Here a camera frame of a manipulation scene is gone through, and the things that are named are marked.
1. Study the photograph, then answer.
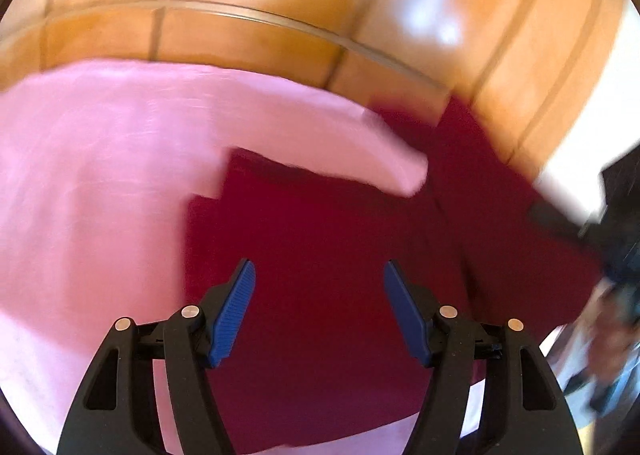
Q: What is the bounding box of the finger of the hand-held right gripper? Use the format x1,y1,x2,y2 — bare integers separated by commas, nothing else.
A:
527,200,601,258

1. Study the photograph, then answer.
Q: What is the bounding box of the person's right hand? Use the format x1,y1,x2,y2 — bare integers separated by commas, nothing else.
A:
585,282,640,386

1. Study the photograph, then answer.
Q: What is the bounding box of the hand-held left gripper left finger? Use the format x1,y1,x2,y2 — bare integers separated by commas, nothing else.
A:
56,258,257,455

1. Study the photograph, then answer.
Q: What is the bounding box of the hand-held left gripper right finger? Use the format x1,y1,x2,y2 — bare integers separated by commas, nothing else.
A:
383,259,584,455

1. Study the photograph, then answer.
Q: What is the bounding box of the dark red sweater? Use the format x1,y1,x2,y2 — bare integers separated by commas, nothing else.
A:
182,95,608,455

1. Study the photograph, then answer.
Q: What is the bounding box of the pink bed sheet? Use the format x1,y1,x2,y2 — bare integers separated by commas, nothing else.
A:
0,60,493,455

